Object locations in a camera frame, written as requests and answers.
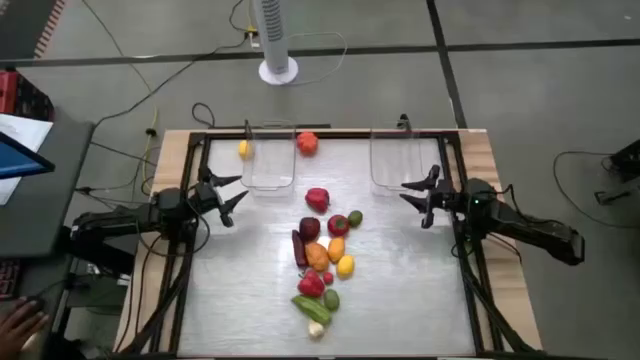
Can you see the black clamp mount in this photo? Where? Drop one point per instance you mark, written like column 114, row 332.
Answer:
column 247, row 130
column 404, row 122

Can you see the red crate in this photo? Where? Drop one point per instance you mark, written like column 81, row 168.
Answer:
column 10, row 92

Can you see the red bell pepper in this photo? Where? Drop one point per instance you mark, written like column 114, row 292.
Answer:
column 317, row 199
column 311, row 285

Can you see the purple eggplant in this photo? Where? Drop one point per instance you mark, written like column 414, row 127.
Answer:
column 299, row 249

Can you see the backlit keyboard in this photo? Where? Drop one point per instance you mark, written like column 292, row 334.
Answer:
column 7, row 280

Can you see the dark grey desk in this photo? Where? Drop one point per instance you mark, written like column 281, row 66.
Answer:
column 50, row 210

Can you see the dark red apple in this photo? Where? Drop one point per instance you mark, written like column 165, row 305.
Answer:
column 309, row 228

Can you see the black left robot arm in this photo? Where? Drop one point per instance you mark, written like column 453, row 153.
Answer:
column 125, row 220

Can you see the yellow lemon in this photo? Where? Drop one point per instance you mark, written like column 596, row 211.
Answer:
column 345, row 266
column 245, row 150

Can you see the white tower fan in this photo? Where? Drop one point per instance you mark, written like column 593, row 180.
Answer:
column 272, row 30

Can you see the dark striped-edge mat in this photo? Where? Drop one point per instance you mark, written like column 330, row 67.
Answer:
column 20, row 25

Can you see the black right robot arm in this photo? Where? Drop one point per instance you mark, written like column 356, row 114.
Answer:
column 525, row 227

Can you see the clear plastic bin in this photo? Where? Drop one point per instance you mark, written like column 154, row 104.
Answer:
column 270, row 165
column 395, row 160

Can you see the green cucumber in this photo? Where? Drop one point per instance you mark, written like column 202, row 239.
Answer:
column 312, row 309

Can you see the orange red pumpkin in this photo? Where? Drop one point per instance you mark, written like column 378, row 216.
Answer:
column 307, row 143

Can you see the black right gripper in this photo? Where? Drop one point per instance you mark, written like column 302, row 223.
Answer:
column 445, row 197

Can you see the blue screen monitor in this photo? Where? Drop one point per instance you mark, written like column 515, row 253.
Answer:
column 20, row 160

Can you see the person's hand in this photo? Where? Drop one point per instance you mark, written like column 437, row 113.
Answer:
column 17, row 325

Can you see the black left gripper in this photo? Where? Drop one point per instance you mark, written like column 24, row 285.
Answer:
column 206, row 195

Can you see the black metal table frame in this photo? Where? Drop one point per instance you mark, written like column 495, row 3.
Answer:
column 350, row 134

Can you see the white paper sheet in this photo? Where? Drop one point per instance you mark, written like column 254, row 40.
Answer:
column 25, row 130

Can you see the green avocado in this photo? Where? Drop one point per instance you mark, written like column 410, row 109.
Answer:
column 331, row 300

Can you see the yellow orange mango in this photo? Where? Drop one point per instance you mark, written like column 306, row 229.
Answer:
column 336, row 250

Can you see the green lime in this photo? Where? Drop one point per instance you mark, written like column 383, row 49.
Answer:
column 355, row 218

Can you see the white garlic bulb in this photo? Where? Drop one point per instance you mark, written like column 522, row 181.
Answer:
column 315, row 329

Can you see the black equipment box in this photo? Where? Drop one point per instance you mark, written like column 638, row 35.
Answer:
column 627, row 160

